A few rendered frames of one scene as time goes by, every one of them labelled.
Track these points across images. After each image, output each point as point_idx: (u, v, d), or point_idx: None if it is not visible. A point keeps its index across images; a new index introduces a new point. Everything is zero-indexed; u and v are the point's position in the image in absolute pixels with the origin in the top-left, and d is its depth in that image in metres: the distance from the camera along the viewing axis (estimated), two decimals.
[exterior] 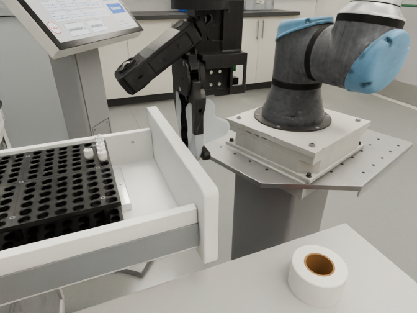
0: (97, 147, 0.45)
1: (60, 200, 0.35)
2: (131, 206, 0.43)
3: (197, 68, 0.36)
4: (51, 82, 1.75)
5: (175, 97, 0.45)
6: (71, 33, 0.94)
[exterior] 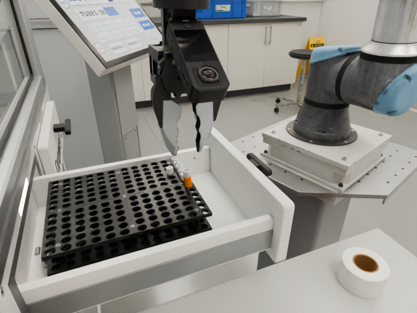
0: (175, 165, 0.53)
1: (163, 211, 0.43)
2: None
3: None
4: (76, 90, 1.84)
5: (161, 108, 0.40)
6: (113, 52, 1.03)
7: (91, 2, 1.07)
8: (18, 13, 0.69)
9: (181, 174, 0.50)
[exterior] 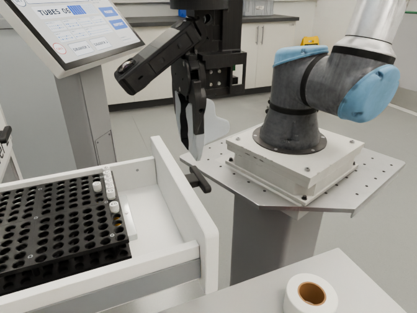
0: (105, 180, 0.48)
1: (73, 237, 0.38)
2: (136, 236, 0.46)
3: (197, 68, 0.36)
4: (53, 92, 1.78)
5: (174, 97, 0.45)
6: (75, 53, 0.97)
7: (53, 0, 1.01)
8: None
9: (107, 191, 0.44)
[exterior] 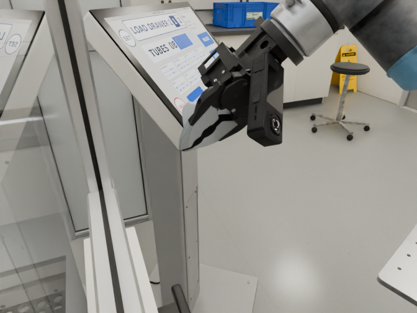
0: None
1: None
2: None
3: None
4: (104, 125, 1.49)
5: (203, 112, 0.40)
6: None
7: (159, 31, 0.72)
8: (85, 86, 0.34)
9: None
